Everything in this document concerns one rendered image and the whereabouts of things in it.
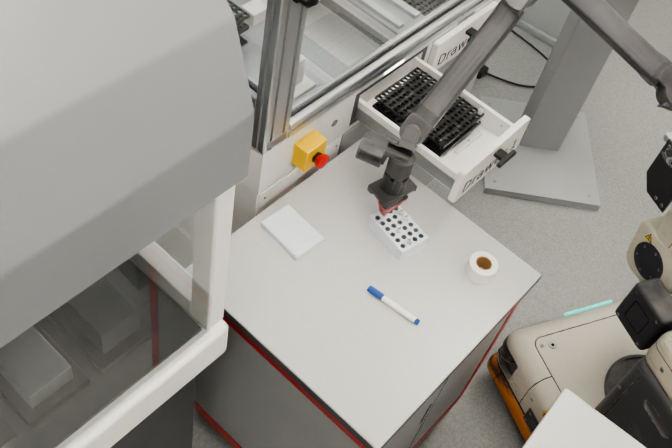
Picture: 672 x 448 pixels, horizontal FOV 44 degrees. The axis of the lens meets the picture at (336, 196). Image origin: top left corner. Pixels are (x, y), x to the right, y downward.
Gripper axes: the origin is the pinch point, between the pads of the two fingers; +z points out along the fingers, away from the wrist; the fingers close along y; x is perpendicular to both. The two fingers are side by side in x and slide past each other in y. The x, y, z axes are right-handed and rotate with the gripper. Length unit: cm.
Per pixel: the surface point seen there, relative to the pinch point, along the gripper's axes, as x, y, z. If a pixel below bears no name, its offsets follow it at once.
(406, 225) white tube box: 5.5, -2.8, 1.5
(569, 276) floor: 18, -94, 80
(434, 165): -1.4, -15.4, -6.2
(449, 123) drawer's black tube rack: -8.6, -26.0, -9.0
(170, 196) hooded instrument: 14, 67, -62
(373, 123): -20.4, -11.8, -5.1
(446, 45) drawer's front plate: -31, -45, -10
